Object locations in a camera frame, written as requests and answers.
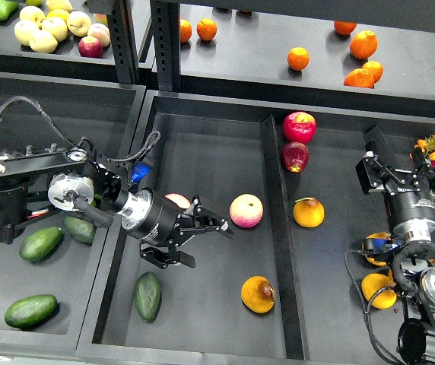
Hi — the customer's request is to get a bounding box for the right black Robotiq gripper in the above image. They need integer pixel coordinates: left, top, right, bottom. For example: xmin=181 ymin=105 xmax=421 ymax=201
xmin=355 ymin=140 xmax=435 ymax=234

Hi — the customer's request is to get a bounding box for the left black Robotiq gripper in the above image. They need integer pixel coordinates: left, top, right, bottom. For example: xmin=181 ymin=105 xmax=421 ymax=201
xmin=118 ymin=188 xmax=234 ymax=269

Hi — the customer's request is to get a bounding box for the dark green avocado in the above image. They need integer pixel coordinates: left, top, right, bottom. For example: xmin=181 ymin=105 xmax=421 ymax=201
xmin=134 ymin=271 xmax=162 ymax=323

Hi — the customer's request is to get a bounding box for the yellow pear with brown end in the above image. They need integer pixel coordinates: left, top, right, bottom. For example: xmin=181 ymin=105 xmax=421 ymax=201
xmin=240 ymin=275 xmax=275 ymax=314

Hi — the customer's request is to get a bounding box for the green avocado under arm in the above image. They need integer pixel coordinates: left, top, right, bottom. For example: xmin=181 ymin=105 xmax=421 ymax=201
xmin=19 ymin=226 xmax=62 ymax=262

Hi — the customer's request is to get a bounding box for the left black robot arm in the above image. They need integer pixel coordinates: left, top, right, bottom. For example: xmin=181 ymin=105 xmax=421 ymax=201
xmin=0 ymin=109 xmax=233 ymax=268

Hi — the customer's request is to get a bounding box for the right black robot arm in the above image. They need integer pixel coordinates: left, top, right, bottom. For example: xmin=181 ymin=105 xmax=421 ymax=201
xmin=356 ymin=138 xmax=435 ymax=364

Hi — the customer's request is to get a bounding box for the yellow pear right back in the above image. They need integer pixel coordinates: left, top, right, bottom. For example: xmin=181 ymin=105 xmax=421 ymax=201
xmin=362 ymin=231 xmax=393 ymax=267

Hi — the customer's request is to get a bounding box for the yellow pear with stem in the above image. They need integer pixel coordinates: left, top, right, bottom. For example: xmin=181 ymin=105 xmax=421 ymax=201
xmin=293 ymin=197 xmax=325 ymax=228

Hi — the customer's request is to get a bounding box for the green avocado lower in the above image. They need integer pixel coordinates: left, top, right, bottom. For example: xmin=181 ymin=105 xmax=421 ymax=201
xmin=64 ymin=216 xmax=97 ymax=244

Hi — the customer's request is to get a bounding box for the yellow pear right front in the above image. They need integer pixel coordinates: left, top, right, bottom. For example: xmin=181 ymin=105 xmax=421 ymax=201
xmin=360 ymin=273 xmax=397 ymax=309

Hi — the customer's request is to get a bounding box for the green avocado front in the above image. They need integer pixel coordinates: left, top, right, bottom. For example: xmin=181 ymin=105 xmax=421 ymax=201
xmin=4 ymin=294 xmax=58 ymax=329

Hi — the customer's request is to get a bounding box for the pink yellow apple left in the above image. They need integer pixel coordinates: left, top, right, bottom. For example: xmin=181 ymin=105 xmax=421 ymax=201
xmin=165 ymin=193 xmax=191 ymax=209

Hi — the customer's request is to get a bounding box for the pink yellow apple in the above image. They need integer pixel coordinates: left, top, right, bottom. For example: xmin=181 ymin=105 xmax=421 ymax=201
xmin=165 ymin=193 xmax=191 ymax=209
xmin=230 ymin=194 xmax=263 ymax=228

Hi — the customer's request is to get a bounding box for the pink yellow apple right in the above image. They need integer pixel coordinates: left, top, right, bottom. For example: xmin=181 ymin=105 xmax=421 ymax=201
xmin=230 ymin=194 xmax=263 ymax=228

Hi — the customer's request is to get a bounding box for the orange front right shelf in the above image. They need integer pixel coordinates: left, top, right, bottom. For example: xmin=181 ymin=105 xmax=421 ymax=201
xmin=343 ymin=68 xmax=375 ymax=88

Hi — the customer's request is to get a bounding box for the dark red apple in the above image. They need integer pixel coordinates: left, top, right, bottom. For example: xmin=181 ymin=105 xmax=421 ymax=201
xmin=281 ymin=141 xmax=310 ymax=173

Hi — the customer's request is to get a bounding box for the bright red apple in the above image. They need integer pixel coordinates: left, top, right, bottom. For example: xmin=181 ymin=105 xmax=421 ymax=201
xmin=283 ymin=111 xmax=316 ymax=144

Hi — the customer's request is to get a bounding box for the black centre tray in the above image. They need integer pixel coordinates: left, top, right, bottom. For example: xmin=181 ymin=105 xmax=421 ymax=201
xmin=77 ymin=91 xmax=435 ymax=364

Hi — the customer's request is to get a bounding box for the black tray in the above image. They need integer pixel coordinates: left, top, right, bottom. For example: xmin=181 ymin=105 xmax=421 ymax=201
xmin=77 ymin=91 xmax=435 ymax=364
xmin=0 ymin=72 xmax=145 ymax=357

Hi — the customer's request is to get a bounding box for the large orange shelf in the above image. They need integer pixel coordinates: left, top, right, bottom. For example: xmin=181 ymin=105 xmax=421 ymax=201
xmin=350 ymin=30 xmax=378 ymax=59

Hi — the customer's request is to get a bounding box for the orange middle shelf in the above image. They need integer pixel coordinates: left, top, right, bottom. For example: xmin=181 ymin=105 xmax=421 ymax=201
xmin=287 ymin=47 xmax=310 ymax=71

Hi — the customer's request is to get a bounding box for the orange top shelf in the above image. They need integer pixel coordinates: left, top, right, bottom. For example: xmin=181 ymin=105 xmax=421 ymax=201
xmin=333 ymin=21 xmax=357 ymax=37

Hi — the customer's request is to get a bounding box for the orange far left shelf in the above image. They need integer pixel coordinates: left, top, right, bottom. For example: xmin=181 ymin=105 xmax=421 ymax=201
xmin=179 ymin=19 xmax=192 ymax=43

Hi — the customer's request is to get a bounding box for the red apple on shelf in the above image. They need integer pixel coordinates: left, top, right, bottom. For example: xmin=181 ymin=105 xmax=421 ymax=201
xmin=78 ymin=36 xmax=103 ymax=59

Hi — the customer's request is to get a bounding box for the black left tray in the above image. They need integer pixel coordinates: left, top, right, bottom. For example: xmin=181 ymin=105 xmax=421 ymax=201
xmin=0 ymin=72 xmax=145 ymax=357

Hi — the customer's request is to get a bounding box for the pale peach on shelf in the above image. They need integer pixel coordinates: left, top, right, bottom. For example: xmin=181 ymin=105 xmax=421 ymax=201
xmin=87 ymin=23 xmax=111 ymax=48

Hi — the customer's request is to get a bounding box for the black shelf post right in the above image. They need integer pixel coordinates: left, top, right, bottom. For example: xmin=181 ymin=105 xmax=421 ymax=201
xmin=150 ymin=1 xmax=181 ymax=92

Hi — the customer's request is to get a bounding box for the black shelf post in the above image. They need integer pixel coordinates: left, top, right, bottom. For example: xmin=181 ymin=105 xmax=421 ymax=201
xmin=107 ymin=0 xmax=139 ymax=84
xmin=150 ymin=1 xmax=181 ymax=92

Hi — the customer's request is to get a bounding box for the black shelf post left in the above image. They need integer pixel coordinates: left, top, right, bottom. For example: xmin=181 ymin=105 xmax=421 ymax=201
xmin=107 ymin=0 xmax=139 ymax=84

